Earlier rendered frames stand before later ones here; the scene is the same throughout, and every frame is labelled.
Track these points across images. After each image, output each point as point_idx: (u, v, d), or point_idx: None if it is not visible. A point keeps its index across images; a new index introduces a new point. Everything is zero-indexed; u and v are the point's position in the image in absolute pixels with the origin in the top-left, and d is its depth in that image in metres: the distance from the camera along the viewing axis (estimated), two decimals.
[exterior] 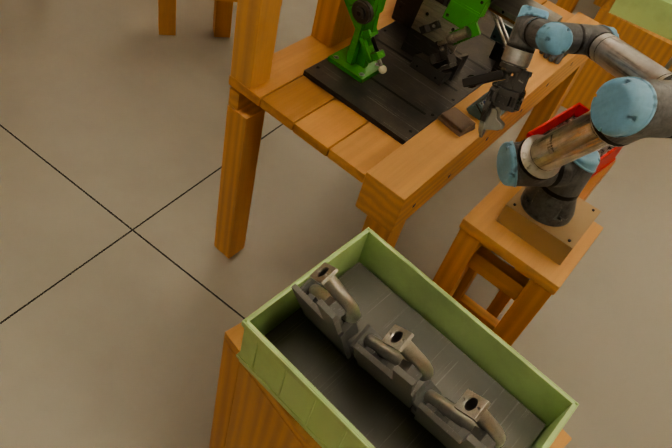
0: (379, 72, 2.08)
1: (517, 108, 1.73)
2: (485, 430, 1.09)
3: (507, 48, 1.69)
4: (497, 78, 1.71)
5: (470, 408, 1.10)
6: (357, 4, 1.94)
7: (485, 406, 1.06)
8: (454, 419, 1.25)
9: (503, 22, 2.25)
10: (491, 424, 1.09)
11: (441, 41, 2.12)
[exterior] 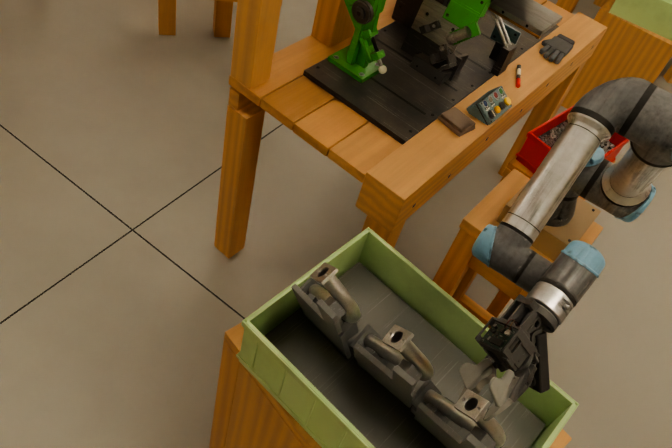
0: (379, 72, 2.08)
1: (490, 339, 1.09)
2: (485, 430, 1.09)
3: None
4: None
5: (470, 408, 1.10)
6: (357, 4, 1.94)
7: (485, 406, 1.06)
8: (454, 419, 1.25)
9: (503, 22, 2.25)
10: (491, 424, 1.09)
11: None
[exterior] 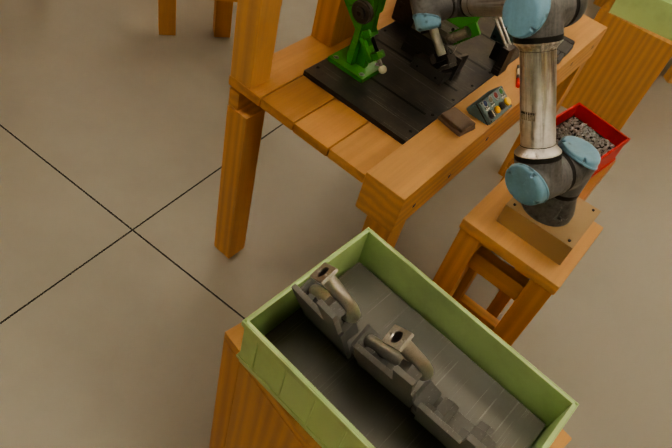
0: (379, 72, 2.08)
1: None
2: None
3: None
4: None
5: None
6: (357, 4, 1.94)
7: None
8: None
9: None
10: None
11: None
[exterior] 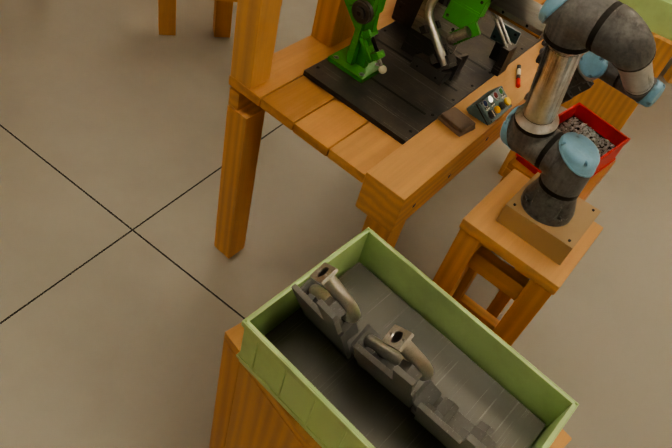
0: (379, 72, 2.08)
1: (564, 101, 1.99)
2: None
3: None
4: None
5: None
6: (357, 4, 1.94)
7: None
8: (440, 37, 2.14)
9: (503, 22, 2.25)
10: None
11: None
